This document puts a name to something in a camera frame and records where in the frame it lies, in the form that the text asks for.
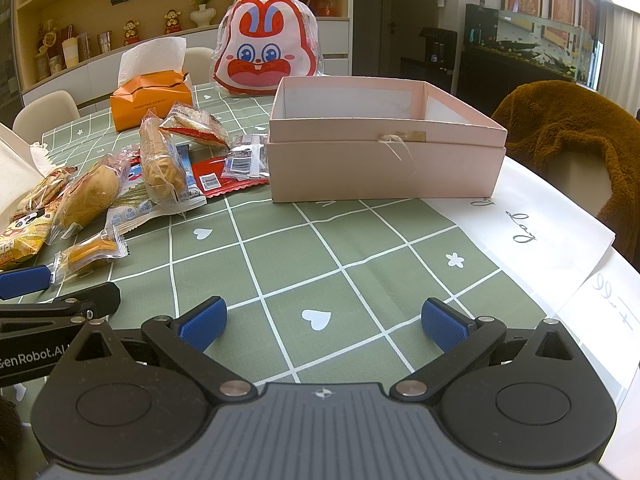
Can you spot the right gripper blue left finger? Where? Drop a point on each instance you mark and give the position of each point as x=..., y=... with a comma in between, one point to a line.
x=180, y=343

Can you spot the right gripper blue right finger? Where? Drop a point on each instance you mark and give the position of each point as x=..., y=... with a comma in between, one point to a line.
x=466, y=344

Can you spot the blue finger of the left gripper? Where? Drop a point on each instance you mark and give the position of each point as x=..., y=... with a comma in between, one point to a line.
x=92, y=302
x=21, y=282

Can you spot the yellow panda snack packet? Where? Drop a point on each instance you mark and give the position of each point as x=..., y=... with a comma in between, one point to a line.
x=24, y=237

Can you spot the small yellow cake packet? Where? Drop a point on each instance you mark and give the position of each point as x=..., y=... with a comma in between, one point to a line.
x=81, y=258

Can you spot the blue seaweed snack packet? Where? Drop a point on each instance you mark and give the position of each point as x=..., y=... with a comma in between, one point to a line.
x=133, y=207

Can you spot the round bread bun packet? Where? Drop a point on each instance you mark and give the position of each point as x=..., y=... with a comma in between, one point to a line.
x=90, y=195

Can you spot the biscuit packet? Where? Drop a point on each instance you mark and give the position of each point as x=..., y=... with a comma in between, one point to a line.
x=47, y=189

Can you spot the long cracker stick packet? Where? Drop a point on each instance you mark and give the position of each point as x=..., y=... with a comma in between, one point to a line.
x=162, y=169

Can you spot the small red snack packet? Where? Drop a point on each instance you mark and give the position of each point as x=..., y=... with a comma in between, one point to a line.
x=209, y=178

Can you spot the clear small candy packet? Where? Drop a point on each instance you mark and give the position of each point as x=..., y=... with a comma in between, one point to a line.
x=247, y=158

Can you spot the round rice cracker packet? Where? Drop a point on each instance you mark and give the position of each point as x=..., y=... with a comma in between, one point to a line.
x=198, y=125

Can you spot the cream illustrated tote bag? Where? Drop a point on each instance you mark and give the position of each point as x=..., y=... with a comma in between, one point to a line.
x=22, y=167

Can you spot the white paper sheet upper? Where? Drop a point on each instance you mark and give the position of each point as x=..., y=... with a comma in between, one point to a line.
x=532, y=231

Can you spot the white paper sheet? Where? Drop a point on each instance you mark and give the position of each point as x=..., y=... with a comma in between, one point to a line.
x=602, y=315
x=532, y=231

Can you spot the white paper sheet lower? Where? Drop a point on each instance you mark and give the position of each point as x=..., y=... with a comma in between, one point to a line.
x=602, y=315

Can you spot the green grid tablecloth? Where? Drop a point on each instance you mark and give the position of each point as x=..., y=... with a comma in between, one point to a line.
x=316, y=292

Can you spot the beige chair left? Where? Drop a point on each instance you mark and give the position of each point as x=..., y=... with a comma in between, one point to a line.
x=44, y=114

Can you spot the beige chair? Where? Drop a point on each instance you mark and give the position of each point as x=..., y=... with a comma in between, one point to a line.
x=44, y=114
x=198, y=64

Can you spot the orange tissue box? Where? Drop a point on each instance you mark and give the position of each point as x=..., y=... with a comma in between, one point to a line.
x=154, y=91

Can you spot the pink cardboard box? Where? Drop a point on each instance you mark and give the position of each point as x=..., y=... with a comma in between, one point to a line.
x=367, y=138

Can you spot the white tissue paper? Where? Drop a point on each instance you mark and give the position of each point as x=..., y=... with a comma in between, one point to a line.
x=157, y=55

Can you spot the beige chair middle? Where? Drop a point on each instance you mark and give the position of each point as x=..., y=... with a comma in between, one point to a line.
x=198, y=64

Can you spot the monkey figurine left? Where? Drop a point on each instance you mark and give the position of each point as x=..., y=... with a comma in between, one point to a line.
x=131, y=29

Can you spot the monkey figurine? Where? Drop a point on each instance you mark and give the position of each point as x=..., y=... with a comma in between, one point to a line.
x=131, y=29
x=172, y=22

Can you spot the monkey figurine right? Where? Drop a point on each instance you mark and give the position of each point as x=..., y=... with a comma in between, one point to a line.
x=172, y=22

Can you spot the white vase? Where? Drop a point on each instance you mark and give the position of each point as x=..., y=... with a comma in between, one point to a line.
x=203, y=15

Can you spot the red white bunny bag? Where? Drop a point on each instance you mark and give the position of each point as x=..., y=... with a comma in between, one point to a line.
x=259, y=42

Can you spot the fish tank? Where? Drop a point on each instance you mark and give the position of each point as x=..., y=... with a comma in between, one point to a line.
x=559, y=36

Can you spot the wooden wall shelf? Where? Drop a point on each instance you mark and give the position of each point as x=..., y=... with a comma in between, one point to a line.
x=150, y=5

